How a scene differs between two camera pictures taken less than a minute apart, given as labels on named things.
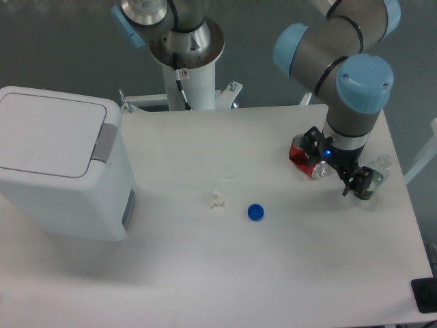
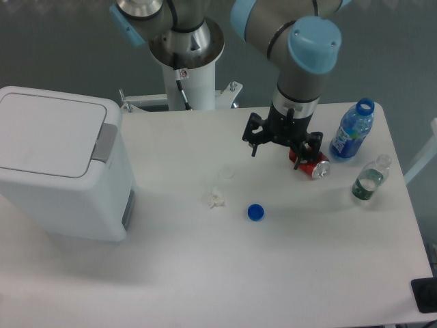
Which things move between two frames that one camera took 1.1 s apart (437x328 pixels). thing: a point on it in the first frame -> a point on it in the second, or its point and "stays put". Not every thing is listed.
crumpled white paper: x=217 y=198 stays put
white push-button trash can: x=65 y=164 stays put
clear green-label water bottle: x=379 y=169 stays put
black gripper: x=345 y=161 -> x=287 y=131
